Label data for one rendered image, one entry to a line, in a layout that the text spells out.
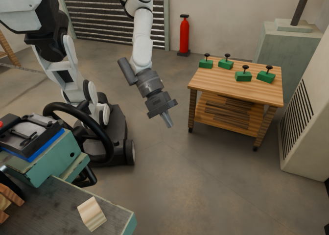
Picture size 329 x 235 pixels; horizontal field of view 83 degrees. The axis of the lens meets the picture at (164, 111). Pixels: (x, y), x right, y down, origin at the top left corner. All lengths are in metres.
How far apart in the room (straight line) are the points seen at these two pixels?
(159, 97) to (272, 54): 1.65
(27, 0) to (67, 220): 0.70
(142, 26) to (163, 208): 1.11
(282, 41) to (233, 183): 1.35
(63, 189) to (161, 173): 1.09
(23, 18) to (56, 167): 0.60
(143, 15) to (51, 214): 0.66
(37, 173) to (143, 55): 0.44
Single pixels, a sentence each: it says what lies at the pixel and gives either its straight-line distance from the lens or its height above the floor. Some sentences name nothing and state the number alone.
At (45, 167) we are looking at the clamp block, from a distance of 0.52.
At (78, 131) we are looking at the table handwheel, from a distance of 0.71.
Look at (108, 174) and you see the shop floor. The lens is 1.59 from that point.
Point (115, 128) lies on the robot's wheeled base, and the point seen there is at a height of 0.17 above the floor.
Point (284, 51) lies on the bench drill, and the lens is 2.16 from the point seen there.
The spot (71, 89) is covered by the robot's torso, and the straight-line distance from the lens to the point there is 1.26.
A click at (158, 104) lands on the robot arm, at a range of 0.65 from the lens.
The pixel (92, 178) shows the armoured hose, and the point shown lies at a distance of 0.78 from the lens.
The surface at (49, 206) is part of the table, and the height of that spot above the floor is 0.90.
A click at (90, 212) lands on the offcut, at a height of 0.95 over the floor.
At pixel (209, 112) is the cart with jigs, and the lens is 1.73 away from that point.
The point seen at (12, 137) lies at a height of 1.00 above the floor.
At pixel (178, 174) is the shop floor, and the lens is 1.51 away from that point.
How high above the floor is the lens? 1.30
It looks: 40 degrees down
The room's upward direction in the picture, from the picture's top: 2 degrees counter-clockwise
